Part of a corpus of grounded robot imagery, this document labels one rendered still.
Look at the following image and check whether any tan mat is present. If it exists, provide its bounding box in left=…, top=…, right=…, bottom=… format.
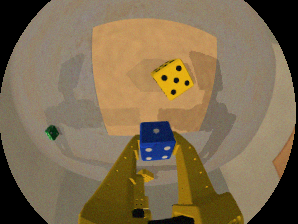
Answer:
left=92, top=18, right=217, bottom=136

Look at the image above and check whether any blue die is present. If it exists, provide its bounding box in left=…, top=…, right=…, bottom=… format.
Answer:
left=139, top=121, right=176, bottom=161

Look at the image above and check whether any green die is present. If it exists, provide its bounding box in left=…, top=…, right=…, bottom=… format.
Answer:
left=45, top=125, right=59, bottom=141

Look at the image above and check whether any yellow die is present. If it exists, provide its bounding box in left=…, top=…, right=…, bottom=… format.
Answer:
left=151, top=58, right=194, bottom=101

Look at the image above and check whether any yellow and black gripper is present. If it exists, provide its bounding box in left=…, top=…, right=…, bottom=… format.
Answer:
left=78, top=131, right=244, bottom=224

